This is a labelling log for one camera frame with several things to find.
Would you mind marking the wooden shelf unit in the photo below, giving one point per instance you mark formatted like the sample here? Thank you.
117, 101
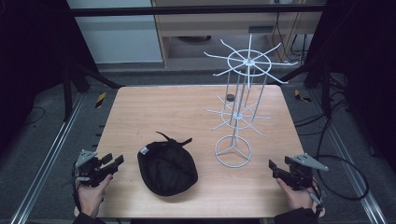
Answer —
199, 25

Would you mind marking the person's left hand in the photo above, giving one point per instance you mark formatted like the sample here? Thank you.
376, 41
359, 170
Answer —
91, 196

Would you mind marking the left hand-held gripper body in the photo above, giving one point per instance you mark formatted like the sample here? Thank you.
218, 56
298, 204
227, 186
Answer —
90, 169

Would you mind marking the black cloth cap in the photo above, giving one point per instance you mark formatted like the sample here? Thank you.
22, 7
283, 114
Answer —
166, 168

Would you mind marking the metal floor rail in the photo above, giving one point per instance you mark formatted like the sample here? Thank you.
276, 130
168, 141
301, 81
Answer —
351, 171
46, 158

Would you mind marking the small black round puck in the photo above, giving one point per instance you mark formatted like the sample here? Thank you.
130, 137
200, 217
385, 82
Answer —
230, 97

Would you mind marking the dark curtain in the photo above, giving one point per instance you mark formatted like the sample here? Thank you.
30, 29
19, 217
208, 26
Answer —
367, 68
31, 62

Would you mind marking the black horizontal frame bar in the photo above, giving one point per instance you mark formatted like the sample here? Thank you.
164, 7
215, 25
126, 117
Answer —
186, 10

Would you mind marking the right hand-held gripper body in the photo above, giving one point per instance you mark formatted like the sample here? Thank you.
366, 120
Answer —
300, 174

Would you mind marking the yellow black striped tape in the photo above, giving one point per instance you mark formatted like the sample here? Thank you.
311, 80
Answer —
100, 100
301, 95

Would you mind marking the person's right hand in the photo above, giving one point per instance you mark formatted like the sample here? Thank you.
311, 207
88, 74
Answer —
295, 197

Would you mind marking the white cabinet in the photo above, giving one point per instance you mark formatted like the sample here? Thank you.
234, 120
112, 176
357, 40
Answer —
118, 37

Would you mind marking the black metal stand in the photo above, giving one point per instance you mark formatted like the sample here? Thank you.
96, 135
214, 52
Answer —
323, 81
71, 84

